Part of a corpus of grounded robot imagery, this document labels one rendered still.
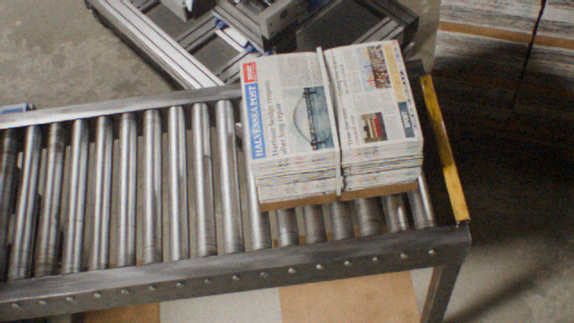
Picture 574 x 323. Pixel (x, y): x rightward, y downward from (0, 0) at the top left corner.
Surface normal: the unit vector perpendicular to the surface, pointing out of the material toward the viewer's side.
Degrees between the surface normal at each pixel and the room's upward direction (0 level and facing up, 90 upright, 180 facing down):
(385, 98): 2
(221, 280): 90
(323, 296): 0
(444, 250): 90
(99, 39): 0
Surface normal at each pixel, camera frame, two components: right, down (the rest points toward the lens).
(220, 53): -0.07, -0.53
